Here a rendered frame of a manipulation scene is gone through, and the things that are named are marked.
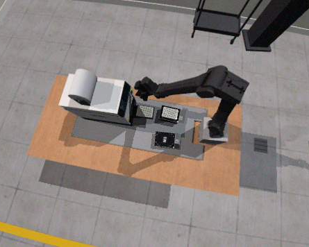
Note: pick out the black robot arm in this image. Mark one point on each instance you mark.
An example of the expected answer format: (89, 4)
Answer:
(217, 81)

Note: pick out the white roll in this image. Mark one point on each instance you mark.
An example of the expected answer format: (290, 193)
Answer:
(83, 85)

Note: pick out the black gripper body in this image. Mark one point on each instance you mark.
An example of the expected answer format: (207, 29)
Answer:
(144, 98)

